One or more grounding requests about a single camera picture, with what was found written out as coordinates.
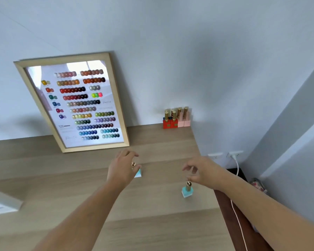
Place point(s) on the person's right hand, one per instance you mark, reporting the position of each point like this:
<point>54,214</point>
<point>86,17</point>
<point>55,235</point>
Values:
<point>206,171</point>

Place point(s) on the person's left hand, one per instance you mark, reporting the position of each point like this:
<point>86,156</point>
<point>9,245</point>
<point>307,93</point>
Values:
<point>120,169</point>

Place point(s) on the person's left thumb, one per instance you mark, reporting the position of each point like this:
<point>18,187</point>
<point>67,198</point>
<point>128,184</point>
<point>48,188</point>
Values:
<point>137,167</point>

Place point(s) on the person's right fingers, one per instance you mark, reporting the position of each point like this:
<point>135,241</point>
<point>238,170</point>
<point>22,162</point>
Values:
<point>192,169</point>

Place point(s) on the light blue nail polish bottle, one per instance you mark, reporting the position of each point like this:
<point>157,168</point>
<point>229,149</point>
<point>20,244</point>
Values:
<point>187,191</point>
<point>138,174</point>

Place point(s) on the person's left forearm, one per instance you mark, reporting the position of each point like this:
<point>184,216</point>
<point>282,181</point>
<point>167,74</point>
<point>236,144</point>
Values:
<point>86,216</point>

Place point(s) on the person's right forearm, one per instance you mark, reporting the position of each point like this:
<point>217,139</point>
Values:
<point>267,214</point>

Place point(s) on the pink nail polish bottle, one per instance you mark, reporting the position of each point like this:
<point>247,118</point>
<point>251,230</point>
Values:
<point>180,122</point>
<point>187,120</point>

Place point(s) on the red nail polish bottle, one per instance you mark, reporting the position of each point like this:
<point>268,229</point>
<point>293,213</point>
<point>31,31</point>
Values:
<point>174,123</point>
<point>166,124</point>

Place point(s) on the floral patterned pouch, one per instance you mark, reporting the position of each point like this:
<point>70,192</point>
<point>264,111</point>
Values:
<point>259,185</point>

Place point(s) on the dark brown side cabinet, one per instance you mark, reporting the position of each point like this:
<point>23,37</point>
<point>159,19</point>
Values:
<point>233,227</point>

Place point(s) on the wooden framed colour swatch chart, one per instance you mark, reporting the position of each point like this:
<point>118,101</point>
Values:
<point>94,107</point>

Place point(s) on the white flat box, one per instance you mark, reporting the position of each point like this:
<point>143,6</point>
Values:
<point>2,203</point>

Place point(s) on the white wall socket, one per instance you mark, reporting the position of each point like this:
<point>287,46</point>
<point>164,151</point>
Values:
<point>215,155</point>
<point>238,153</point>

